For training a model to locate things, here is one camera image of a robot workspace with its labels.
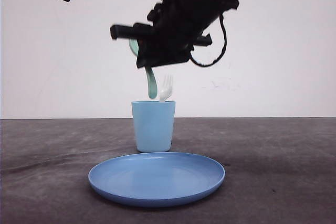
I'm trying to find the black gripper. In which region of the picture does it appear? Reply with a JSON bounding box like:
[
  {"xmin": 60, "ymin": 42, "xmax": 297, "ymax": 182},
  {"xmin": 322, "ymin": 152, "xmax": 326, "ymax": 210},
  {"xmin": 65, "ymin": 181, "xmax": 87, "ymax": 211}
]
[{"xmin": 110, "ymin": 0, "xmax": 239, "ymax": 69}]

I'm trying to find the mint green plastic spoon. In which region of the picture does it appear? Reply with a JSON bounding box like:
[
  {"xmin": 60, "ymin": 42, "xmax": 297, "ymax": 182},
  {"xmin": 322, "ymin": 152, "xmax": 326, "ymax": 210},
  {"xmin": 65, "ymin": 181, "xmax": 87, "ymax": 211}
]
[{"xmin": 128, "ymin": 39, "xmax": 158, "ymax": 99}]

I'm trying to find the white plastic fork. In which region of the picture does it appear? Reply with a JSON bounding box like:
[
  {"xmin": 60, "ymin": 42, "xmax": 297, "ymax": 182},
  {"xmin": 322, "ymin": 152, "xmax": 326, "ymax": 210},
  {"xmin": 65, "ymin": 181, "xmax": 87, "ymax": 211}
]
[{"xmin": 159, "ymin": 75, "xmax": 173, "ymax": 102}]

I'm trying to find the light blue plastic cup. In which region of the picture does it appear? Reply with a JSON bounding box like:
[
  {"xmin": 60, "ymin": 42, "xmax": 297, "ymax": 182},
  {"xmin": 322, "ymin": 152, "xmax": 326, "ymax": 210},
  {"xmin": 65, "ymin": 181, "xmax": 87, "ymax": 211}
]
[{"xmin": 131, "ymin": 101, "xmax": 176, "ymax": 153}]

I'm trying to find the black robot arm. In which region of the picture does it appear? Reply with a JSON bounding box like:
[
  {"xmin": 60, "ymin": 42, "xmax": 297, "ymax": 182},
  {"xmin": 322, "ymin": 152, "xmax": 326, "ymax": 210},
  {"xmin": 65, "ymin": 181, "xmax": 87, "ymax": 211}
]
[{"xmin": 110, "ymin": 0, "xmax": 239, "ymax": 68}]

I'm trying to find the blue plastic plate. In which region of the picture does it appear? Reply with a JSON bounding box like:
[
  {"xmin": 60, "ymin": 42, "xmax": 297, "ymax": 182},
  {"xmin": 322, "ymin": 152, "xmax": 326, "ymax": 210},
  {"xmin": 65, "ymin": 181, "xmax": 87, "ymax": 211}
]
[{"xmin": 88, "ymin": 152, "xmax": 226, "ymax": 208}]

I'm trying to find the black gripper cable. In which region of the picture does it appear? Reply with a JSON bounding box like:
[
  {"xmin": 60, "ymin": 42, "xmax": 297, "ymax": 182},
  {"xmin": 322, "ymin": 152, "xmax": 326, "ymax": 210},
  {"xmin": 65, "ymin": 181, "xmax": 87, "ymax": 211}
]
[{"xmin": 189, "ymin": 11, "xmax": 227, "ymax": 68}]

